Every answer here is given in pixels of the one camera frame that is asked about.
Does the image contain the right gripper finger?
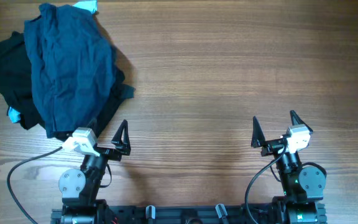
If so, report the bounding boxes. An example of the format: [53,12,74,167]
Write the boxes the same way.
[290,110,313,133]
[251,116,265,147]

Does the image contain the dark blue shorts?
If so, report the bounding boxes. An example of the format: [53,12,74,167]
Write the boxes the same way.
[24,3,116,138]

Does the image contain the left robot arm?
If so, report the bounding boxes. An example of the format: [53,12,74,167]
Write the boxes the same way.
[50,120,131,224]

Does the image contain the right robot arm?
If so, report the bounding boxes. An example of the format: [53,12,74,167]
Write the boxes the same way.
[244,110,327,223]

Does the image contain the black garment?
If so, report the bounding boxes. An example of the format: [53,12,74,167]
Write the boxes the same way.
[0,31,135,136]

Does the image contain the light blue garment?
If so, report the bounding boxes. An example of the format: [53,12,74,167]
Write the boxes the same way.
[73,0,98,14]

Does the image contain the right black cable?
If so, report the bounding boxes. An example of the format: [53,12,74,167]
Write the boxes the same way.
[244,144,288,224]

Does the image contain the black cable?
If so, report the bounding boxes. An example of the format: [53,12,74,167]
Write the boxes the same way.
[6,146,64,224]
[244,144,288,224]

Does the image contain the left black cable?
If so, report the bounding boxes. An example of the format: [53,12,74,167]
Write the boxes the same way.
[6,146,64,224]

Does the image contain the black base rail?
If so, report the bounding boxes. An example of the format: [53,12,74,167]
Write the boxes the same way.
[50,203,327,224]

